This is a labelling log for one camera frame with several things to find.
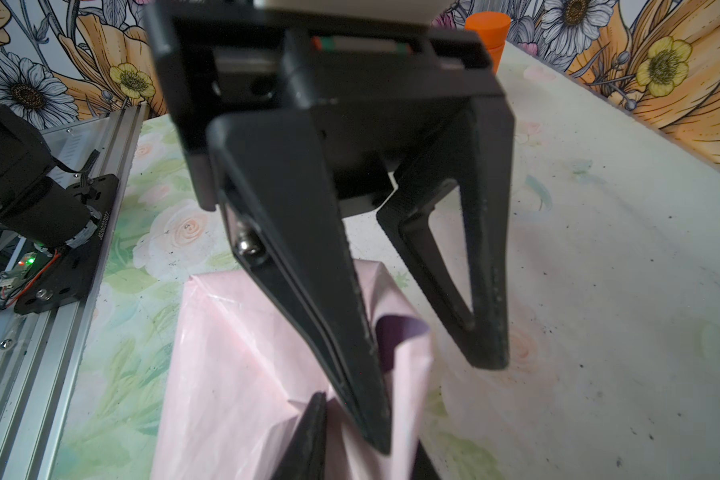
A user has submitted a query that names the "aluminium front rail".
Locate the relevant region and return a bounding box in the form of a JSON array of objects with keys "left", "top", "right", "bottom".
[{"left": 0, "top": 107, "right": 149, "bottom": 479}]

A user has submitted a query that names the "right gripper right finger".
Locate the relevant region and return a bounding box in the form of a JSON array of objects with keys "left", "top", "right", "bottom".
[{"left": 410, "top": 442, "right": 440, "bottom": 480}]

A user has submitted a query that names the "orange tube bottle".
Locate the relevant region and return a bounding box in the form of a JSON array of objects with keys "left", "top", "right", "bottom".
[{"left": 464, "top": 11, "right": 511, "bottom": 74}]

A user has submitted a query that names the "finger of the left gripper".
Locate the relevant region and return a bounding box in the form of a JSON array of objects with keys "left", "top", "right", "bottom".
[{"left": 376, "top": 97, "right": 514, "bottom": 370}]

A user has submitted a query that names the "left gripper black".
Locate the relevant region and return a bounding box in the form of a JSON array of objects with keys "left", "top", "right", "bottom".
[{"left": 143, "top": 1, "right": 504, "bottom": 454}]

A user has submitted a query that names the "purple wrapping paper sheet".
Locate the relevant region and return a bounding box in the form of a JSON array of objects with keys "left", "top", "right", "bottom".
[{"left": 151, "top": 260, "right": 433, "bottom": 479}]

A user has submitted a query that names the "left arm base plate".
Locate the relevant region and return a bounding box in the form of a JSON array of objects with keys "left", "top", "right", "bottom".
[{"left": 13, "top": 174, "right": 119, "bottom": 315}]

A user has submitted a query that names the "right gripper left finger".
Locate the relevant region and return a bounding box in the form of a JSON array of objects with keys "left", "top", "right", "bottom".
[{"left": 270, "top": 392, "right": 328, "bottom": 480}]

